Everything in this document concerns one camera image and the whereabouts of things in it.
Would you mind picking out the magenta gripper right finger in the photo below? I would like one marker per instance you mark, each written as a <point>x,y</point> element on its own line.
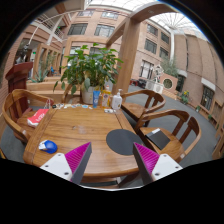
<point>153,166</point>

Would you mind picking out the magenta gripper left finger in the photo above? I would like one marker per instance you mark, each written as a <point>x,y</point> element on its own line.
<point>70,166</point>

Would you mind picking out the blue and white computer mouse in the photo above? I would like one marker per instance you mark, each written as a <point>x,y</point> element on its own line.
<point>48,146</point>

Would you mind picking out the round dark grey mouse pad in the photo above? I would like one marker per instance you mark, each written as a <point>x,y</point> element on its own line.
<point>121,141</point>

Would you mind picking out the black notebook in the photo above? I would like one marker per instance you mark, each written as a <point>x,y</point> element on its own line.
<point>158,138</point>

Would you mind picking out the wooden chair right front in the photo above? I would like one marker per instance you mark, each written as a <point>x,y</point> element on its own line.
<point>174,148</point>

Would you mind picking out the wooden chair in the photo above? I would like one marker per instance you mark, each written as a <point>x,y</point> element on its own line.
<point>154,102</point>
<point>174,148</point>
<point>72,98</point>
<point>16,109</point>

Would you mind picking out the wooden table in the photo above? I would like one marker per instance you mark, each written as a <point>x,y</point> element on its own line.
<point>72,127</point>

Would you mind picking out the red book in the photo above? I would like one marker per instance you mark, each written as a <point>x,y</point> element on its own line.
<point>36,118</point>

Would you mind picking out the wooden chair right back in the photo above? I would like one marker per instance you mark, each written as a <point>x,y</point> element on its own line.
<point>154,102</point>

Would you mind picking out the small white packet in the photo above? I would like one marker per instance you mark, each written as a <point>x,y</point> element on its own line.
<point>108,110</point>

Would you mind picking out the wooden chair far side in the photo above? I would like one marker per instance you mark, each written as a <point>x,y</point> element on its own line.
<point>72,98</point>

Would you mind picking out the white plant pot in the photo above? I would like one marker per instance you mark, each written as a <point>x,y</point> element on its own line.
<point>87,95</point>

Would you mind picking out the white pump soap bottle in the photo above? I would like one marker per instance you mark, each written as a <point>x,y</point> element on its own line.
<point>117,101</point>

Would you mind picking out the blue tube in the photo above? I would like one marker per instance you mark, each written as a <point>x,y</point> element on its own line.
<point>96,94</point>

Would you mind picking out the yellow orange bottle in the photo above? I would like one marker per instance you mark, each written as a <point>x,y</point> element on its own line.
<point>106,93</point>

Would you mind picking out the wooden chair left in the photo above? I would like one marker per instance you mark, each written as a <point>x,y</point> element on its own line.
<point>16,109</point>

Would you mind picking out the green potted plant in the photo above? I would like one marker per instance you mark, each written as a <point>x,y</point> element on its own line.
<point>90,70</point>

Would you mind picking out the wooden podium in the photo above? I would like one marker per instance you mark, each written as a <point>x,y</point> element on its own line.
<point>17,76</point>

